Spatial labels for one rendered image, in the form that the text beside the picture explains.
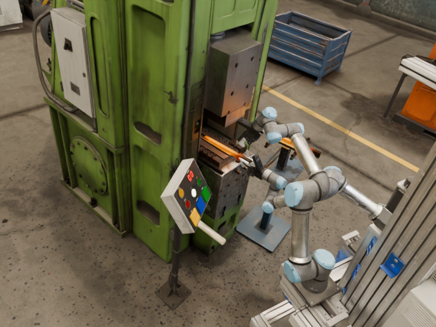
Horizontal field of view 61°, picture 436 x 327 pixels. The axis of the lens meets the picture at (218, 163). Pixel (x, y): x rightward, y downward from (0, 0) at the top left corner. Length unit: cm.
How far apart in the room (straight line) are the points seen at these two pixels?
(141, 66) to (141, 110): 31
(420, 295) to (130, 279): 203
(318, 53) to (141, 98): 407
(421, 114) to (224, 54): 401
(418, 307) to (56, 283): 240
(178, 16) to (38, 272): 219
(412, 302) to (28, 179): 334
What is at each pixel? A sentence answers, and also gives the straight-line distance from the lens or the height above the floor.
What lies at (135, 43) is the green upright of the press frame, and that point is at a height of 170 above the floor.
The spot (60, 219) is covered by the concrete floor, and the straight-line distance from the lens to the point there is 356.
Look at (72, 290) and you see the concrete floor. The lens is 310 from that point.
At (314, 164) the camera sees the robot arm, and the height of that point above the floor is 143.
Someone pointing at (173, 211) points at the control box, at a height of 108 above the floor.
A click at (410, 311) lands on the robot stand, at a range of 196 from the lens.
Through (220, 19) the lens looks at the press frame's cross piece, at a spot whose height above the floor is 191.
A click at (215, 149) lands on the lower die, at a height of 99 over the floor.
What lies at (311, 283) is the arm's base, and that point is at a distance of 217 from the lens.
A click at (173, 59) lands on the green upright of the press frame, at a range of 204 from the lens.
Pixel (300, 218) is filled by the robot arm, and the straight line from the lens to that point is 188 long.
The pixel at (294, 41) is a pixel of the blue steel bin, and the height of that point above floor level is 49.
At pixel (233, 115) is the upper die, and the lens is 239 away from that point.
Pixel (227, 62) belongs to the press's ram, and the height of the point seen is 172.
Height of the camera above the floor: 258
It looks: 39 degrees down
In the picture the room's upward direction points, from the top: 8 degrees clockwise
